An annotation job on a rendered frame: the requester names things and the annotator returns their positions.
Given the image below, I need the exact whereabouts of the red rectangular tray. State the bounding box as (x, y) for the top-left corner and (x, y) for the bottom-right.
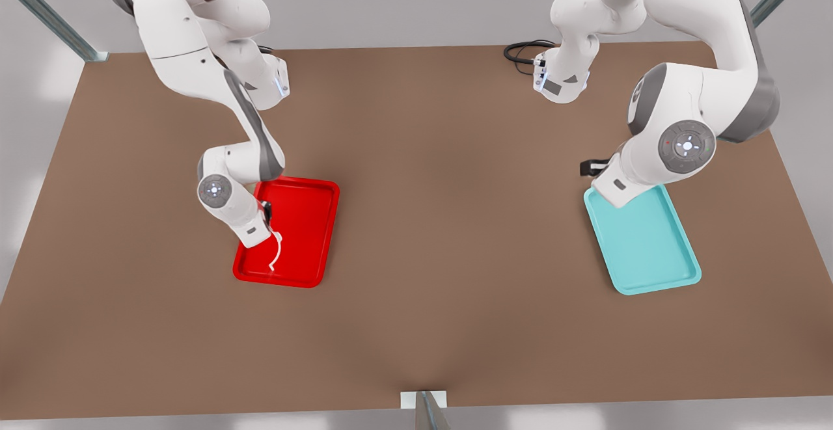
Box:
(232, 176), (341, 289)

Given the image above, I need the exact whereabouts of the teal rectangular tray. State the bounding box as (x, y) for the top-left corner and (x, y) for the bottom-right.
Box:
(583, 184), (703, 296)

